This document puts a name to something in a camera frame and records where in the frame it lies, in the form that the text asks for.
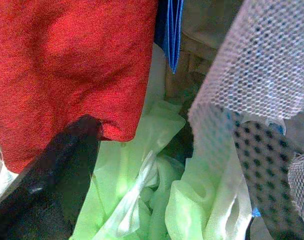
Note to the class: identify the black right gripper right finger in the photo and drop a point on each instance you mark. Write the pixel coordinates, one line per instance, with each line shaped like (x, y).
(264, 175)

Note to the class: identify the white mesh laundry hamper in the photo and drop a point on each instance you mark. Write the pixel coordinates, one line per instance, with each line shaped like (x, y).
(254, 62)

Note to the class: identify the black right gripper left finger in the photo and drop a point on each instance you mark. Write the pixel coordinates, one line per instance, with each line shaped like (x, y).
(41, 190)

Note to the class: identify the red knit cloth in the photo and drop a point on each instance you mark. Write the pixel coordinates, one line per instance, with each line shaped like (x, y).
(66, 62)

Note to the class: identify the blue folded cloth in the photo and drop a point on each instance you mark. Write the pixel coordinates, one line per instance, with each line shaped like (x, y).
(173, 37)

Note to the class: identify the green plastic bag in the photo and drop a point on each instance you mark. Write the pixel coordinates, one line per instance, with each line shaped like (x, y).
(131, 175)

